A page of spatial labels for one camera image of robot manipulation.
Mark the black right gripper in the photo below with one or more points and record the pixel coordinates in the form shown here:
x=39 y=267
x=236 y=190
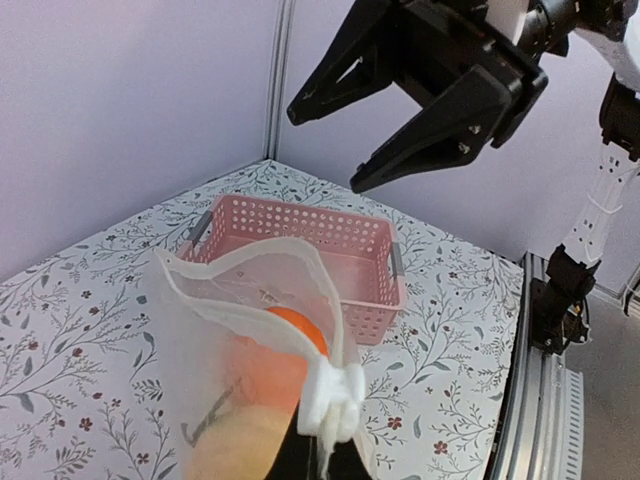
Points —
x=471 y=65

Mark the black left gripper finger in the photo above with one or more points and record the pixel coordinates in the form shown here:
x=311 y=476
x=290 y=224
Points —
x=301 y=457

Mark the yellow toy fruit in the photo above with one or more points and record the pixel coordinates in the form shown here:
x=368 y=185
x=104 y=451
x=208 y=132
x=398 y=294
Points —
x=240 y=444

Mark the orange toy fruit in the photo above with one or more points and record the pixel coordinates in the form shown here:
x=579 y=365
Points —
x=303 y=324

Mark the clear zip top bag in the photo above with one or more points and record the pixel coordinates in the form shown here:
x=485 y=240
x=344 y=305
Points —
x=221 y=349

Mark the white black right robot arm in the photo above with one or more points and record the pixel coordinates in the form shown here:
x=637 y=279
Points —
x=612 y=29

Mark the pink plastic basket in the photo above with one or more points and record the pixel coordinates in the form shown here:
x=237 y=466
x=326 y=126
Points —
x=359 y=254

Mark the floral patterned table mat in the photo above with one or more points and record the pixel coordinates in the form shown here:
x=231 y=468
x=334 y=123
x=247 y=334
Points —
x=81 y=396

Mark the right aluminium frame post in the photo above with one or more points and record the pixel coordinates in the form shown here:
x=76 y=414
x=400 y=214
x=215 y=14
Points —
x=277 y=78

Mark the aluminium front rail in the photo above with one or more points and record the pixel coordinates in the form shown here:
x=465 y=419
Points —
x=575 y=415

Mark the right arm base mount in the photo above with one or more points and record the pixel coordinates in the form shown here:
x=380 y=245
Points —
x=556 y=322

